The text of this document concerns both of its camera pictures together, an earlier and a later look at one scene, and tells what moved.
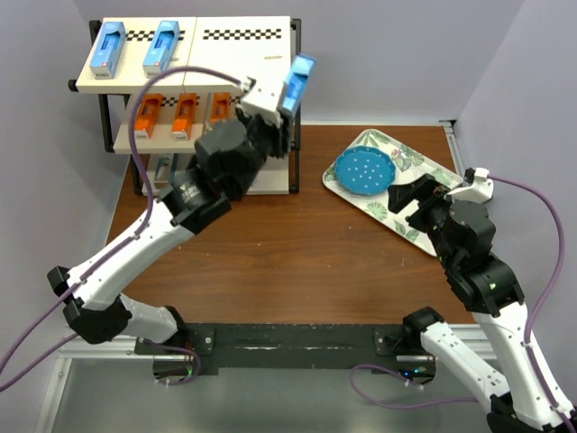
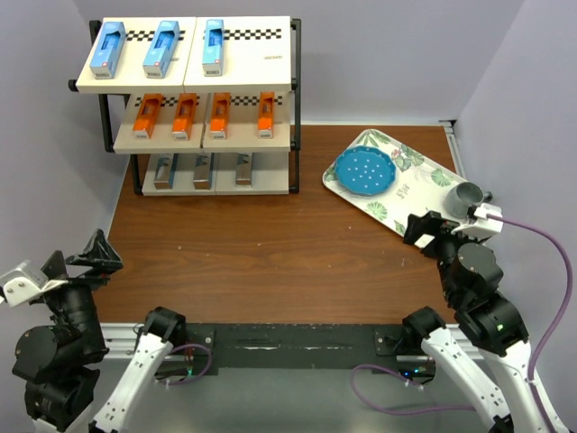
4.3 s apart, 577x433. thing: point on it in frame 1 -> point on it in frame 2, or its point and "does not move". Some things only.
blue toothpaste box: x=162 y=48 does not move
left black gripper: x=280 y=133 -> x=98 y=253
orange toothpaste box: x=221 y=104 does not move
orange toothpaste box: x=184 y=119 does not move
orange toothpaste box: x=148 y=115 does not move
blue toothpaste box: x=298 y=82 -> x=213 y=55
